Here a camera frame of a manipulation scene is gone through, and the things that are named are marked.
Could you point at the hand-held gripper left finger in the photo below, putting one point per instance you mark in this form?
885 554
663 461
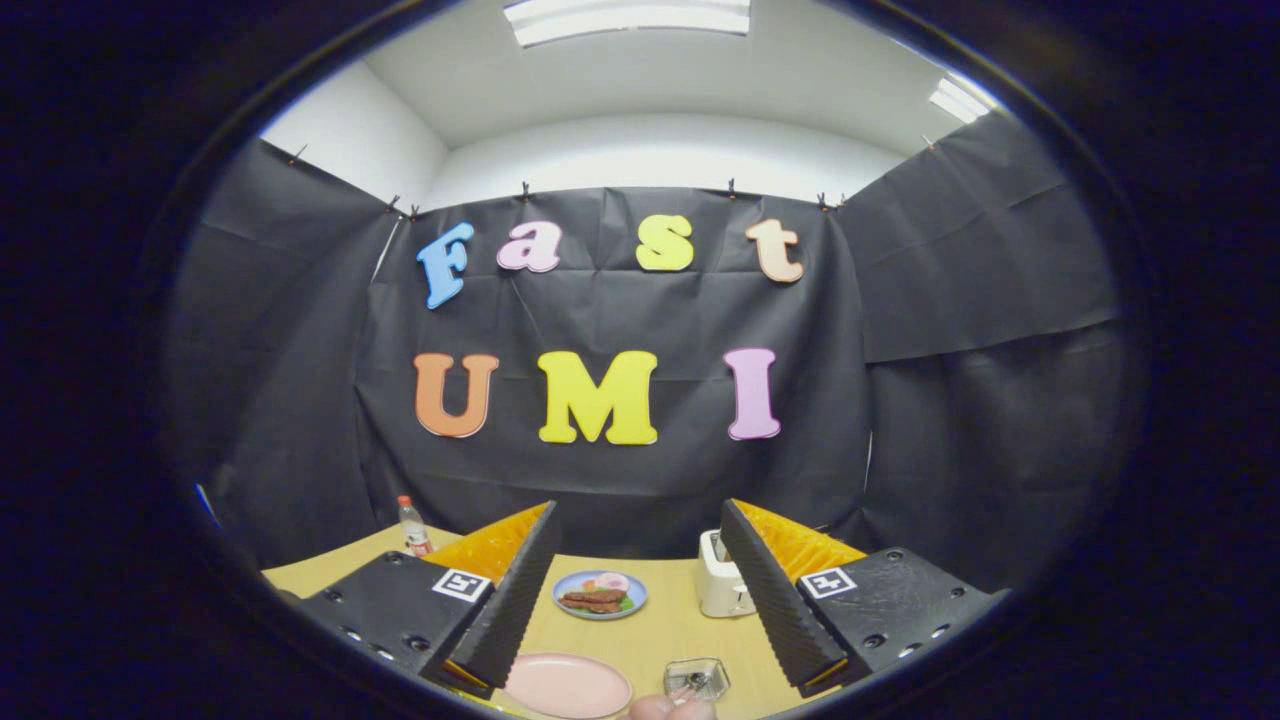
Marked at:
510 610

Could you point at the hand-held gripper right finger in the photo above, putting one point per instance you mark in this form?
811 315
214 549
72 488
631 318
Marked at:
770 605

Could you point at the white toaster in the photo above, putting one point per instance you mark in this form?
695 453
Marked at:
720 590

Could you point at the brown sausage strip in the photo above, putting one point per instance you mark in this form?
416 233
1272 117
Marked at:
590 606
595 595

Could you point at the pink plate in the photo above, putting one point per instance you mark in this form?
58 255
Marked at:
567 685

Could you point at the pink ham slice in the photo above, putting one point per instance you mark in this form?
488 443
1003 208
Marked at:
612 581

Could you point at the clear bottle with red label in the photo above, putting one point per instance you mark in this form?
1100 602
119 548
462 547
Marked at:
414 530

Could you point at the blue plate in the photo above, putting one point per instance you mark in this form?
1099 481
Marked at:
640 590

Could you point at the ceiling light panel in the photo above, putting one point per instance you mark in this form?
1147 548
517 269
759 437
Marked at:
960 100

